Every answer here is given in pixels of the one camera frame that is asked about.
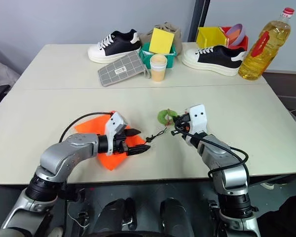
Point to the green tape roll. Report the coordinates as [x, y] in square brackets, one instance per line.
[162, 117]

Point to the purple plastic bowl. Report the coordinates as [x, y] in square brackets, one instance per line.
[236, 34]

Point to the grey checked fabric pouch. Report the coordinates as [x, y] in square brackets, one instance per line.
[121, 69]

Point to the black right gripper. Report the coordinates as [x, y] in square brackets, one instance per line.
[183, 124]

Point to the dark vertical post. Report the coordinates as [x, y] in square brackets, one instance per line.
[198, 17]

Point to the yellow plastic box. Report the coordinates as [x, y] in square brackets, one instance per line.
[209, 37]

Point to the red plastic bin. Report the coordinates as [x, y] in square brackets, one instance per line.
[244, 43]

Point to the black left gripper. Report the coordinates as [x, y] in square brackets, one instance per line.
[119, 146]

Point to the cooking oil bottle red cap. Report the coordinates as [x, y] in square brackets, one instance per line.
[264, 51]

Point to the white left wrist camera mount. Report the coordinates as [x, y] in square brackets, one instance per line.
[113, 123]

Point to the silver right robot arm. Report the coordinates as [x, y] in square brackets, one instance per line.
[227, 170]

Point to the dark rounded shape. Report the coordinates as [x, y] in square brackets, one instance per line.
[116, 214]
[175, 217]

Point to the black and white sneaker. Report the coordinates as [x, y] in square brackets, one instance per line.
[113, 47]
[217, 59]

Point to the orange fabric pouch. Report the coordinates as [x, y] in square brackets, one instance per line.
[93, 127]

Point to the yellow sponge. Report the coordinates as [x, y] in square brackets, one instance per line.
[161, 40]

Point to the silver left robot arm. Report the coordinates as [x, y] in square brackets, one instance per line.
[64, 155]

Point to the green plastic bin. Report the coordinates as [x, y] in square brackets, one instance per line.
[171, 59]

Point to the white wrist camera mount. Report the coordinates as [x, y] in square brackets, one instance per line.
[113, 123]
[198, 121]

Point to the grey crumpled cloth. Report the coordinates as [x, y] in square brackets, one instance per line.
[2, 71]

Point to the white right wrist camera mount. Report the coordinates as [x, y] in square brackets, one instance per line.
[198, 121]

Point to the beige cloth bag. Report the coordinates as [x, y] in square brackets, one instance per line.
[178, 39]

